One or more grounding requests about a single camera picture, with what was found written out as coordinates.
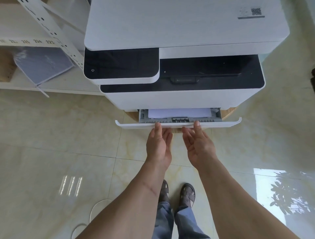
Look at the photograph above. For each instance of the blue jeans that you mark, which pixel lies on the blue jeans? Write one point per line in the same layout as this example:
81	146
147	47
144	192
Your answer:
183	224

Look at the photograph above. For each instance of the perforated white metal post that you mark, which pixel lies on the perforated white metal post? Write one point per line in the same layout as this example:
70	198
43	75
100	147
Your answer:
53	28

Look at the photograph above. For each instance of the person's right forearm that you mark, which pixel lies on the person's right forearm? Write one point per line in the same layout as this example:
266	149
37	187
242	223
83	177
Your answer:
236	204

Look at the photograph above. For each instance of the numbered label strip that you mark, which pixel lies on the numbered label strip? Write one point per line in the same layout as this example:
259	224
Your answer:
29	41

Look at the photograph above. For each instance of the person's left forearm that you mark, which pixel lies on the person's left forearm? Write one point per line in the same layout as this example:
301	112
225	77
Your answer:
130	204

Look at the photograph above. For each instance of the brown left sandal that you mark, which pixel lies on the brown left sandal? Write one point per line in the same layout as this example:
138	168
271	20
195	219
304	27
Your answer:
164	190

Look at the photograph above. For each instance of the white and black printer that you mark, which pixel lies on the white and black printer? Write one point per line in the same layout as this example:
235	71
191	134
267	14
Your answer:
187	44

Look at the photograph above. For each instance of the person's left thumb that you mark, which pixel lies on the person's left thumb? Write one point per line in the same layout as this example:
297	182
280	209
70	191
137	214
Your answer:
158	128

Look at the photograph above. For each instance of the dark object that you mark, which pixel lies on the dark object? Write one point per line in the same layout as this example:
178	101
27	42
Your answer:
313	80

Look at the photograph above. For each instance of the person's left hand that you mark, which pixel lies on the person's left hand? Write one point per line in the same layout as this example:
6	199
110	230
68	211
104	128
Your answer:
157	147

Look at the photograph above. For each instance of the brown right sandal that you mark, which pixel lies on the brown right sandal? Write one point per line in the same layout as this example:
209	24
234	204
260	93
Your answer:
187	195

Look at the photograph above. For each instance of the white printer paper tray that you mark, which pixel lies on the white printer paper tray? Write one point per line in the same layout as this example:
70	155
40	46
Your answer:
221	122

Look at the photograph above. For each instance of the plastic-wrapped paper ream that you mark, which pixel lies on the plastic-wrapped paper ream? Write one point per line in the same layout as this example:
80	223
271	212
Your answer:
44	64

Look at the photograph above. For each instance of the brown sandal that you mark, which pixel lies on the brown sandal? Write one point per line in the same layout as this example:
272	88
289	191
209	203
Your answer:
164	190
187	195

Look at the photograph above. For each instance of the stack of white paper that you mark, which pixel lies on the stack of white paper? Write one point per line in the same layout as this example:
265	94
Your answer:
179	112

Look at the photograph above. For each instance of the person's right hand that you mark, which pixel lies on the person's right hand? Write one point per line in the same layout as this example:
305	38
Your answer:
200	147

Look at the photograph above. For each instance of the white shelf unit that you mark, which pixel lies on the white shelf unit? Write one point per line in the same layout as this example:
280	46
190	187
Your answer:
66	85

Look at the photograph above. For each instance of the brown cardboard box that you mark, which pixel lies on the brown cardboard box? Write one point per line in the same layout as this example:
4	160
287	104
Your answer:
6	65

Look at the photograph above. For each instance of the person's right thumb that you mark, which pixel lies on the person's right thumb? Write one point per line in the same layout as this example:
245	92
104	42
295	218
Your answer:
197	127

